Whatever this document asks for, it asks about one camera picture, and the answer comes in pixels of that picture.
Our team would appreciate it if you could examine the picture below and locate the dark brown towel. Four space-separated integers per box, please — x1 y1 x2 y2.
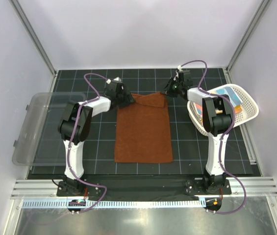
114 93 173 164

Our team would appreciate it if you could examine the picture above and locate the light blue orange towel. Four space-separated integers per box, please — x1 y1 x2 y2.
191 87 242 117

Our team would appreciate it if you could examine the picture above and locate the orange polka dot towel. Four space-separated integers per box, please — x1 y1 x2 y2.
234 105 242 114

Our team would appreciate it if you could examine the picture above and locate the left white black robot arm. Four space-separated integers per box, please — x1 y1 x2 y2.
57 78 135 196

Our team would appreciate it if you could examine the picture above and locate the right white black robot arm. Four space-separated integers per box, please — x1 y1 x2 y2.
161 69 235 194

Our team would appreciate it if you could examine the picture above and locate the black grid mat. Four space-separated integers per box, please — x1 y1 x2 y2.
27 69 261 179

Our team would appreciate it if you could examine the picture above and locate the white perforated plastic basket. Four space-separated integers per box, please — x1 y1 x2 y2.
187 84 259 137

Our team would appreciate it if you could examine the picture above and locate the clear plastic bin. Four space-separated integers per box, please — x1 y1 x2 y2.
12 92 86 166

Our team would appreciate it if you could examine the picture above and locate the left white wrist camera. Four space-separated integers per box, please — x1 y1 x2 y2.
106 77 122 84

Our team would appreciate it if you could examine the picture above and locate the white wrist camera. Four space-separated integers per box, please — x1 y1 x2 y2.
106 77 122 84
175 65 184 80

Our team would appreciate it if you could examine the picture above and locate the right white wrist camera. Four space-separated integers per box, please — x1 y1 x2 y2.
175 65 184 80

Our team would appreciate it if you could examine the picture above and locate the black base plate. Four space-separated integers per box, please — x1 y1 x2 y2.
55 174 232 201

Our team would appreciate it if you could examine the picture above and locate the slotted cable duct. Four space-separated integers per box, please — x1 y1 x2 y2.
22 198 206 210

